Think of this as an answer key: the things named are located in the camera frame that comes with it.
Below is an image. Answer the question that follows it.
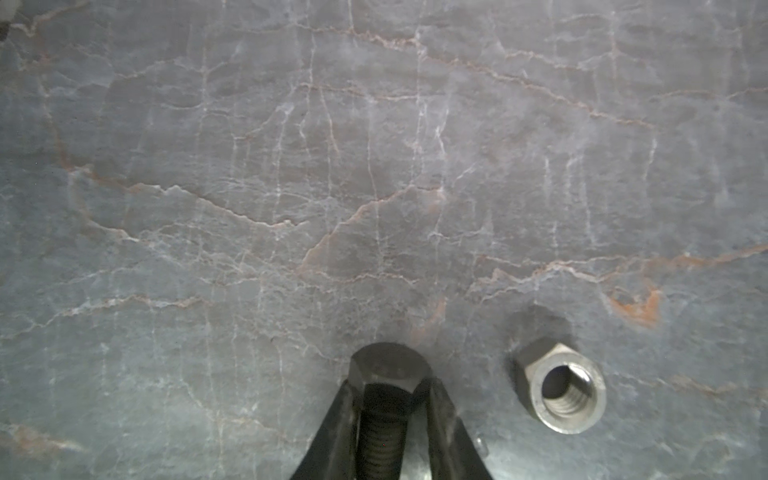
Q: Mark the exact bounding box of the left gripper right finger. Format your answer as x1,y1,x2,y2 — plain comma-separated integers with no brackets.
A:
426,378,493,480

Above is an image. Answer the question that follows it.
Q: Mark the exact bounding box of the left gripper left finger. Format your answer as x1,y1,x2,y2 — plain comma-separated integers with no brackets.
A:
290,380,361,480

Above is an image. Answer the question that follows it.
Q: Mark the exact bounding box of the silver hex nut far left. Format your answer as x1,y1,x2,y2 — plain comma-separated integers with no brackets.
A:
514,338,607,435

